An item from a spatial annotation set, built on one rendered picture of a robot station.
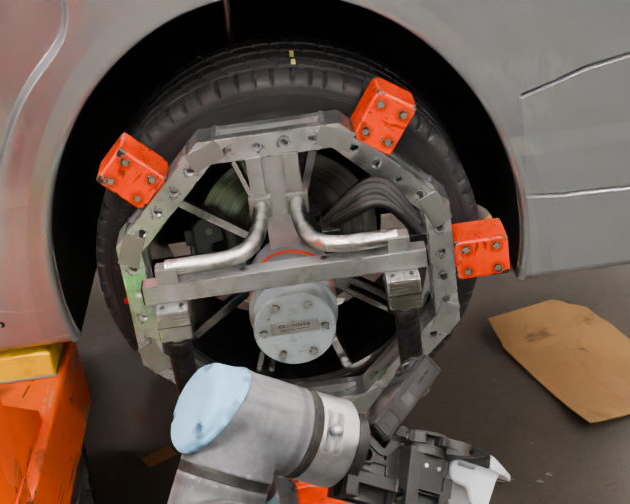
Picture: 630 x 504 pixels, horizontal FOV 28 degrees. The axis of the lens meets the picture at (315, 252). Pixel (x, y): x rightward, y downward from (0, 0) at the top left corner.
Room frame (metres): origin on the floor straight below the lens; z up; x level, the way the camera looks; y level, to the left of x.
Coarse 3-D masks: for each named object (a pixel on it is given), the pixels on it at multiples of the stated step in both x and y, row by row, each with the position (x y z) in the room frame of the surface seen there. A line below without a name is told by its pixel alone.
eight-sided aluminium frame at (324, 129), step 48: (192, 144) 1.83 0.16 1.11; (240, 144) 1.82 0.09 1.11; (288, 144) 1.82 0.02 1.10; (336, 144) 1.81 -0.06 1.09; (432, 192) 1.81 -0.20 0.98; (144, 240) 1.82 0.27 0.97; (432, 240) 1.81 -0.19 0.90; (432, 288) 1.82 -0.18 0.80; (144, 336) 1.82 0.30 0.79; (432, 336) 1.81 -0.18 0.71; (336, 384) 1.86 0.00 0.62; (384, 384) 1.81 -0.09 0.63
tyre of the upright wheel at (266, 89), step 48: (240, 48) 2.08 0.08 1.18; (288, 48) 2.04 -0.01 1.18; (336, 48) 2.08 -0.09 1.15; (192, 96) 1.92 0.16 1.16; (240, 96) 1.90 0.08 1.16; (288, 96) 1.90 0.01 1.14; (336, 96) 1.90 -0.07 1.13; (144, 144) 1.91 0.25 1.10; (432, 144) 1.90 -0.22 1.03; (96, 240) 1.92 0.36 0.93
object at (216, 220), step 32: (224, 224) 1.92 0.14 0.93; (320, 224) 1.92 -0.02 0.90; (160, 256) 2.03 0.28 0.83; (352, 288) 1.92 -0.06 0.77; (384, 288) 1.93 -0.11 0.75; (224, 320) 2.06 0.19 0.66; (352, 320) 2.05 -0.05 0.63; (384, 320) 1.97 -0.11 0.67; (224, 352) 1.95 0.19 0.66; (256, 352) 1.98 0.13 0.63; (352, 352) 1.94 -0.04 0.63
